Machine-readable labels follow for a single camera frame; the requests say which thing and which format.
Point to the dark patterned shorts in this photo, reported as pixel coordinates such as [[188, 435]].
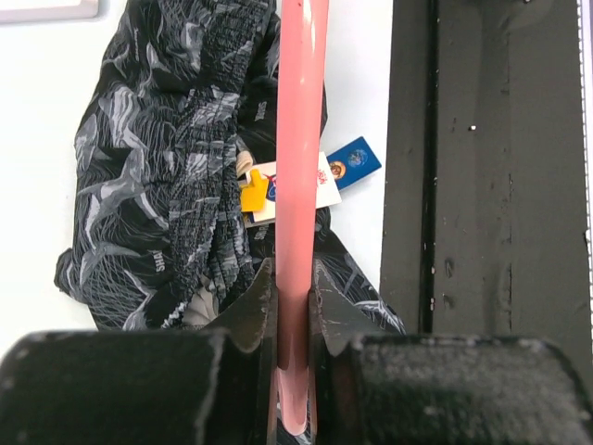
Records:
[[185, 101]]

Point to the pink hanger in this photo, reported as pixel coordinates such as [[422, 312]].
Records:
[[299, 116]]

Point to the yellow plastic tag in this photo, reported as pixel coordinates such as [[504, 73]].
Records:
[[253, 194]]

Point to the white paper price tag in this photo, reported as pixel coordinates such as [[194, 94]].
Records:
[[306, 187]]

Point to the white plastic basket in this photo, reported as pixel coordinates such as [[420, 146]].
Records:
[[22, 11]]

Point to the blue card tag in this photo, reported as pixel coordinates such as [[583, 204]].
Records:
[[352, 163]]

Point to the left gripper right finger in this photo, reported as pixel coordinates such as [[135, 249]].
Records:
[[333, 398]]

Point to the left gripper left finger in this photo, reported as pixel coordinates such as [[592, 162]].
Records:
[[240, 404]]

